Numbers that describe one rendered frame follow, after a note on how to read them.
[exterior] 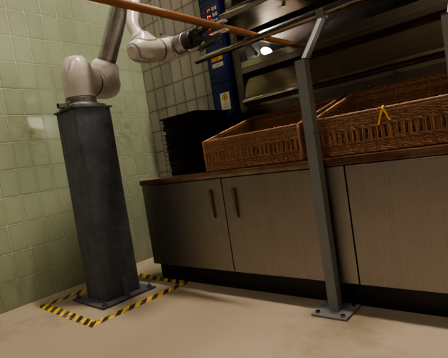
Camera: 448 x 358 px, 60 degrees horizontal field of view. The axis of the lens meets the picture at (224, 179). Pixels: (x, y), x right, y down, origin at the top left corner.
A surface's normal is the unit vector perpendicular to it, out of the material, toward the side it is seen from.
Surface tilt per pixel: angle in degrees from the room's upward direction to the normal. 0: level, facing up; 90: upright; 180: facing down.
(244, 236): 90
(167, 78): 90
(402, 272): 90
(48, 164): 90
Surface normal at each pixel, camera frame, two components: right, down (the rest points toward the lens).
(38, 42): 0.75, -0.07
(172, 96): -0.65, 0.15
